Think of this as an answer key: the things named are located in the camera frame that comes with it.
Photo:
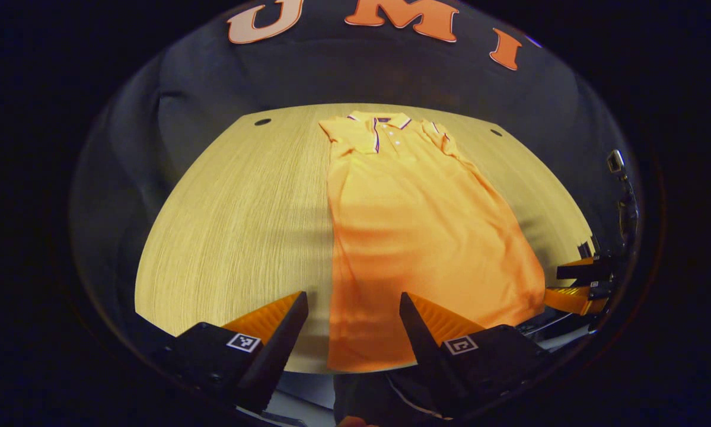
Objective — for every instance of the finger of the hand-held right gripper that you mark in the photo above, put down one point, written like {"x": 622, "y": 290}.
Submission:
{"x": 568, "y": 299}
{"x": 574, "y": 271}

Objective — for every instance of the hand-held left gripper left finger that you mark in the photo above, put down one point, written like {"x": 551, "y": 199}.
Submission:
{"x": 272, "y": 356}

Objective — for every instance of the orange polo T-shirt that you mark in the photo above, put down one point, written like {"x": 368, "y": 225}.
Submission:
{"x": 420, "y": 237}

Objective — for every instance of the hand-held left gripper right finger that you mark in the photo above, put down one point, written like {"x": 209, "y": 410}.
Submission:
{"x": 429, "y": 356}

